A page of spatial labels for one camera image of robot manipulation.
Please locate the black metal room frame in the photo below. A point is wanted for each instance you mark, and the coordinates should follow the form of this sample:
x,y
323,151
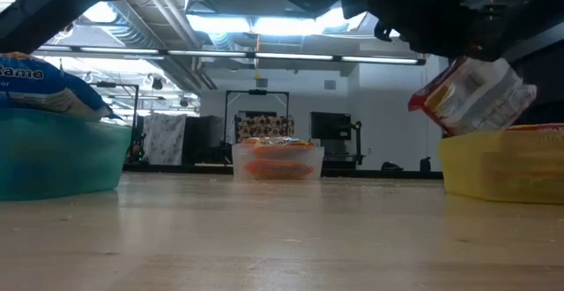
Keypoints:
x,y
136,123

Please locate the yellow plastic bin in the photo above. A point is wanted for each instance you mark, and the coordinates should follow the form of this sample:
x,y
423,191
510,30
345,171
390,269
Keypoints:
x,y
493,172

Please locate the green plastic bin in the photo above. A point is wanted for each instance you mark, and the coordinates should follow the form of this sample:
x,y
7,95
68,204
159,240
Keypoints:
x,y
57,158

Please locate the rack with round items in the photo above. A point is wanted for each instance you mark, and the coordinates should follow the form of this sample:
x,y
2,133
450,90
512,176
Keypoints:
x,y
264,128

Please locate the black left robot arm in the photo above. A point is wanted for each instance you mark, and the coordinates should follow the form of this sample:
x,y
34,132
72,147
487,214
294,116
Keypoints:
x,y
79,0

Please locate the small black round object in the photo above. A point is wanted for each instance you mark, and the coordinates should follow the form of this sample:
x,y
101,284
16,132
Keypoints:
x,y
392,166

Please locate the black monitor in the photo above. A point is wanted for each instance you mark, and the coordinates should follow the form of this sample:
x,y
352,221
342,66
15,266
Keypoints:
x,y
330,125

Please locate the white patterned cloth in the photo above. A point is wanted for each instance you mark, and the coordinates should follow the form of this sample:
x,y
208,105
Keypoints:
x,y
164,139

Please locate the black rectangular stand frame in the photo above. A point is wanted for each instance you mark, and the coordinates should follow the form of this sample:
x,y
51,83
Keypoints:
x,y
257,91

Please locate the long ceiling light bar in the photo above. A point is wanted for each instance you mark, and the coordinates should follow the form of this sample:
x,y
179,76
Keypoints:
x,y
291,56

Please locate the black cabinet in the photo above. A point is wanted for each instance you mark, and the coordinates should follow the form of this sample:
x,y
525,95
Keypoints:
x,y
202,139

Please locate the orange Maruchan ramen pack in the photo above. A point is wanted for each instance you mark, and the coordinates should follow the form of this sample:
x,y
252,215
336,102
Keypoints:
x,y
277,142
277,169

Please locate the bright ceiling light panel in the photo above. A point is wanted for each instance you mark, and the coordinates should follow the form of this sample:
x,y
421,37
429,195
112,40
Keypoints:
x,y
264,25

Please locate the clear plastic bin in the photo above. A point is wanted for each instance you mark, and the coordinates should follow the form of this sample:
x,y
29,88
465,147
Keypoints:
x,y
238,167

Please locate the grey wall vent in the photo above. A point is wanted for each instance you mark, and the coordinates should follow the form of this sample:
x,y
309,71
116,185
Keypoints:
x,y
261,83
330,84

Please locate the small black bottle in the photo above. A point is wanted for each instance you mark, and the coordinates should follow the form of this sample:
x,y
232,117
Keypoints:
x,y
425,164

